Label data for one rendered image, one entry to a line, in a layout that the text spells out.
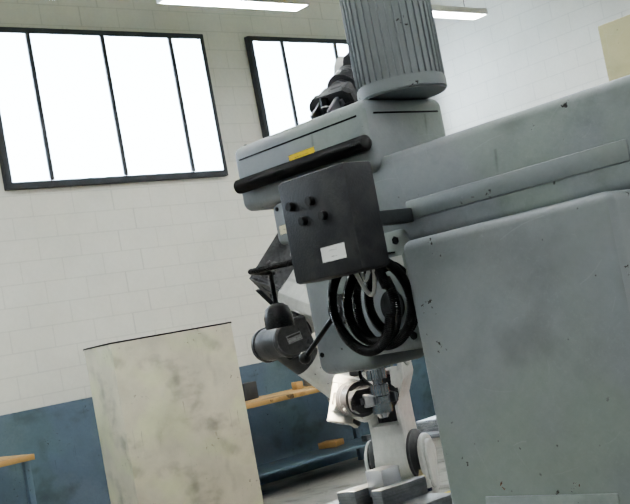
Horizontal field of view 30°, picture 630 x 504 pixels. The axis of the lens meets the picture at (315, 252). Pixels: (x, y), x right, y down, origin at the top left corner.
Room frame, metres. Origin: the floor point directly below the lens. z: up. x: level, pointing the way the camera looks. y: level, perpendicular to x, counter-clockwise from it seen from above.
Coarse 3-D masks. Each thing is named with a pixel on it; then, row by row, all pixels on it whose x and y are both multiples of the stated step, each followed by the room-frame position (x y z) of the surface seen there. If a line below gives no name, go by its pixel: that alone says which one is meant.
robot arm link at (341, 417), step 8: (336, 384) 2.97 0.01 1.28; (344, 384) 2.92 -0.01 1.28; (336, 392) 2.93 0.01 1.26; (336, 400) 2.92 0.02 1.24; (336, 408) 2.95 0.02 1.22; (328, 416) 2.97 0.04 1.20; (336, 416) 2.96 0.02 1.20; (344, 416) 2.96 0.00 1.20; (344, 424) 3.00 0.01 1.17; (352, 424) 2.98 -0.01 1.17
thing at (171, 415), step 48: (192, 336) 8.93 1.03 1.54; (96, 384) 8.92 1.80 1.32; (144, 384) 8.69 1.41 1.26; (192, 384) 8.89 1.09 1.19; (240, 384) 9.10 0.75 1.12; (144, 432) 8.65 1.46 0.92; (192, 432) 8.85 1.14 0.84; (240, 432) 9.06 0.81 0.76; (144, 480) 8.62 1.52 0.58; (192, 480) 8.82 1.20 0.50; (240, 480) 9.02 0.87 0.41
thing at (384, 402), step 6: (372, 390) 2.76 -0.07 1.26; (378, 390) 2.75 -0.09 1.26; (384, 390) 2.76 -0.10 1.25; (378, 396) 2.76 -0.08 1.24; (384, 396) 2.76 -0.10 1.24; (390, 396) 2.78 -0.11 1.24; (378, 402) 2.76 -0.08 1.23; (384, 402) 2.76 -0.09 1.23; (390, 402) 2.77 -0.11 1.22; (372, 408) 2.78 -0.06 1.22; (378, 408) 2.76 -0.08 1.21; (384, 408) 2.76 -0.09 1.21; (390, 408) 2.76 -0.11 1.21
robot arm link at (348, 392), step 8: (352, 384) 2.87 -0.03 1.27; (360, 384) 2.88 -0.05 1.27; (368, 384) 2.89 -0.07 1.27; (344, 392) 2.88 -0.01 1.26; (352, 392) 2.80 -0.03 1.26; (360, 392) 2.79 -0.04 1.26; (368, 392) 2.80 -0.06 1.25; (344, 400) 2.87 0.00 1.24; (352, 400) 2.79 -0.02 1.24; (344, 408) 2.89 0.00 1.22; (352, 408) 2.79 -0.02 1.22; (360, 408) 2.79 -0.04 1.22; (368, 408) 2.80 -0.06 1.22; (352, 416) 2.91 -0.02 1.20; (360, 416) 2.88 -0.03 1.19
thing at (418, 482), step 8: (408, 480) 2.74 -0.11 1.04; (416, 480) 2.74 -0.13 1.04; (424, 480) 2.76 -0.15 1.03; (384, 488) 2.68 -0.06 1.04; (392, 488) 2.68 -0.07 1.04; (400, 488) 2.70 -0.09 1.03; (408, 488) 2.72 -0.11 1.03; (416, 488) 2.73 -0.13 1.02; (424, 488) 2.75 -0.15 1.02; (376, 496) 2.67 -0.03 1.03; (384, 496) 2.66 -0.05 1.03; (392, 496) 2.68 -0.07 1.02; (400, 496) 2.70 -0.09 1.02; (408, 496) 2.71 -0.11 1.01; (416, 496) 2.73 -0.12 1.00; (424, 496) 2.72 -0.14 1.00; (432, 496) 2.70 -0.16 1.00; (440, 496) 2.68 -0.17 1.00; (448, 496) 2.68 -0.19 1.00
